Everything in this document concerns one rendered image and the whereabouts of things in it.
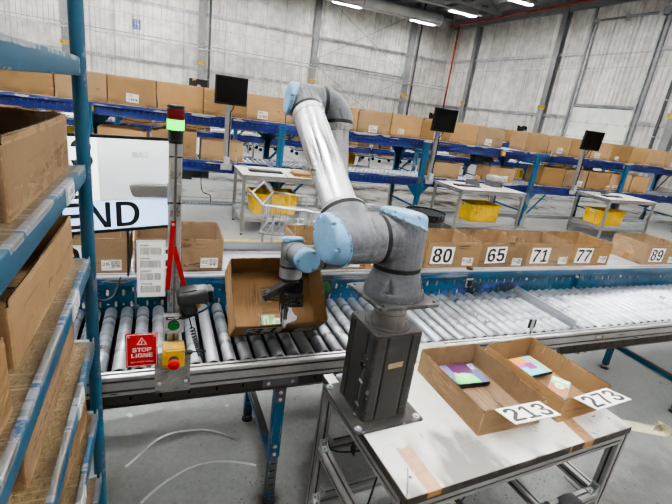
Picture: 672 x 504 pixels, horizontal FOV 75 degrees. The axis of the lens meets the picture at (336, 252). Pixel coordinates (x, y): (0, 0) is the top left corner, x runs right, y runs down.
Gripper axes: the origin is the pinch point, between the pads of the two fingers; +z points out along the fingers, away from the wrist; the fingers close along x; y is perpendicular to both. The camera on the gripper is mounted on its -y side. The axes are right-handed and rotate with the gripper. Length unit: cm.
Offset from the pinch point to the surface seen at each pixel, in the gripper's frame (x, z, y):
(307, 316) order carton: 15.6, 3.7, 16.3
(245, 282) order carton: 25.6, -10.2, -10.7
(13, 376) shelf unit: -99, -39, -64
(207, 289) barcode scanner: -17.2, -22.1, -31.5
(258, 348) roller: 1.2, 10.3, -8.8
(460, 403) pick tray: -53, 11, 51
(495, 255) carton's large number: 48, -16, 150
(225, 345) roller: 5.2, 9.8, -21.5
